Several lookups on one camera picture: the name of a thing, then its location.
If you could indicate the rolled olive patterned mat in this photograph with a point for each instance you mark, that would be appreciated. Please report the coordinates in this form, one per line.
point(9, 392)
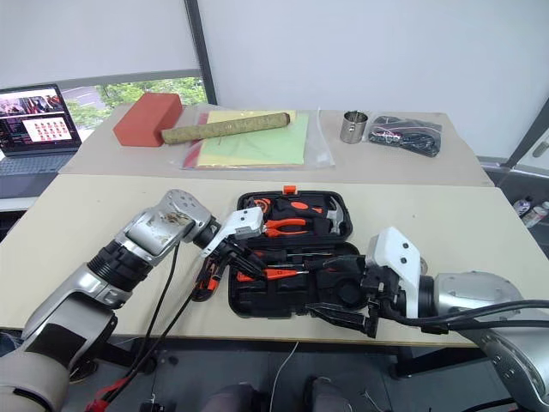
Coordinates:
point(227, 126)

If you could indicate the black window frame post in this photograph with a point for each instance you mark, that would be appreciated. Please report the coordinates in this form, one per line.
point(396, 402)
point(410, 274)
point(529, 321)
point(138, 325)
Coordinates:
point(203, 51)

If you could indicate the black slanted door frame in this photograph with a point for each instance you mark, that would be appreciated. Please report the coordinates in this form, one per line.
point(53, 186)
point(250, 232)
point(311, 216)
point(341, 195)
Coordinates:
point(527, 133)

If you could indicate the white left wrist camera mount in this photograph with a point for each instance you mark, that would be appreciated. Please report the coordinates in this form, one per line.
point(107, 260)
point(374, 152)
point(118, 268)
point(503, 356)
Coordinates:
point(244, 221)

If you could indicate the clear bag of coloured paper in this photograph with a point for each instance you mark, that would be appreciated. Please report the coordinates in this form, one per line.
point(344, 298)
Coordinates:
point(261, 148)

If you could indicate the dark rounded shape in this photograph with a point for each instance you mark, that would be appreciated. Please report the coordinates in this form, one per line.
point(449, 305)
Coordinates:
point(328, 397)

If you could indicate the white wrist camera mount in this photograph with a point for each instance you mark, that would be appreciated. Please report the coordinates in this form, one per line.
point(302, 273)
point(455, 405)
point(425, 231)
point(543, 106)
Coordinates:
point(396, 257)
point(244, 221)

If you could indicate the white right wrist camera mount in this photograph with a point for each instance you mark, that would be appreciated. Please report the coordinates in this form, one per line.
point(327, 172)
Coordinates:
point(396, 257)

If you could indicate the red brick block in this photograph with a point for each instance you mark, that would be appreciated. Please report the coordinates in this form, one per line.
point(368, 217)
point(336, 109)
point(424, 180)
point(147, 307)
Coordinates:
point(146, 120)

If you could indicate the orange black tape measure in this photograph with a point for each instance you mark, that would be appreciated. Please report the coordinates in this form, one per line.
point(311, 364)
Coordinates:
point(259, 205)

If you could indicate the small plastic bottle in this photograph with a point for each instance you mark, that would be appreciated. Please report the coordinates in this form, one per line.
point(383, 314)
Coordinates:
point(524, 207)
point(536, 215)

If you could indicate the orange black loose screwdriver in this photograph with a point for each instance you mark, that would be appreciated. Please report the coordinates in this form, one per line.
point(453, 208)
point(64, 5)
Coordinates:
point(208, 281)

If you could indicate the shiny metal cup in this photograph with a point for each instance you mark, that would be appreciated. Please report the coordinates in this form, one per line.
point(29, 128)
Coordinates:
point(354, 127)

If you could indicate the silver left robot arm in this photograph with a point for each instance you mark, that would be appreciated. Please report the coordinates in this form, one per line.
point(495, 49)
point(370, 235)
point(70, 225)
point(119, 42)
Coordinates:
point(128, 244)

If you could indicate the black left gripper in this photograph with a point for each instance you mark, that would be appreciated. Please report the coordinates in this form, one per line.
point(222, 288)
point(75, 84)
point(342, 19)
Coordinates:
point(221, 253)

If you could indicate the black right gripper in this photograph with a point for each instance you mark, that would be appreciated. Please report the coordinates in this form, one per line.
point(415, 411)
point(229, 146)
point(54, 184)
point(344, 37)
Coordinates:
point(381, 287)

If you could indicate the black plastic tool case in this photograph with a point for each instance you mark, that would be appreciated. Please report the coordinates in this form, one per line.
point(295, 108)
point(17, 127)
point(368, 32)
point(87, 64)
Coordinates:
point(283, 296)

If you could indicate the orange utility knife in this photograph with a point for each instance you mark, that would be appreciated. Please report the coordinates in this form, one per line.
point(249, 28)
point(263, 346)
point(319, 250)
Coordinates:
point(283, 272)

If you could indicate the black table leg frame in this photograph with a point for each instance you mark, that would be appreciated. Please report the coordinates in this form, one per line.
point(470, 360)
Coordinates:
point(433, 360)

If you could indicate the open laptop computer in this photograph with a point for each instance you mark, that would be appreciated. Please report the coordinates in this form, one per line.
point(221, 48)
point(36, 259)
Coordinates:
point(36, 124)

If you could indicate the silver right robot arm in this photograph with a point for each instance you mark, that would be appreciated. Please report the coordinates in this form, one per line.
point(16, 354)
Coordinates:
point(493, 309)

